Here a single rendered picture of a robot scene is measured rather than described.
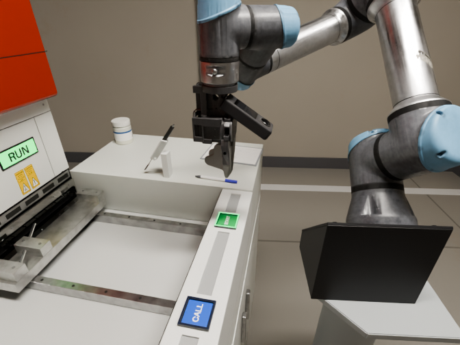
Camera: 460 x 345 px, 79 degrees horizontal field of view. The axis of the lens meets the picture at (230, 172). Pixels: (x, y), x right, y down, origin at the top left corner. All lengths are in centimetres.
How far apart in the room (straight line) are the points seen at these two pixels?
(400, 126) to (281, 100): 216
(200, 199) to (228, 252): 30
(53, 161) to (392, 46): 98
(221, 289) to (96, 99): 271
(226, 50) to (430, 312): 74
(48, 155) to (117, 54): 201
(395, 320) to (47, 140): 105
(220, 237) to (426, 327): 50
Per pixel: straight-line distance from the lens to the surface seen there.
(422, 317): 84
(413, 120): 66
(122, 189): 101
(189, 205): 93
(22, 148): 95
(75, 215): 100
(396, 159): 68
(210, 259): 64
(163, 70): 280
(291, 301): 179
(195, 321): 55
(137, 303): 74
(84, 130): 331
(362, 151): 74
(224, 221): 72
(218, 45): 53
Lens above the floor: 143
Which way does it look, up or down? 30 degrees down
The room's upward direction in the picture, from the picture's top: straight up
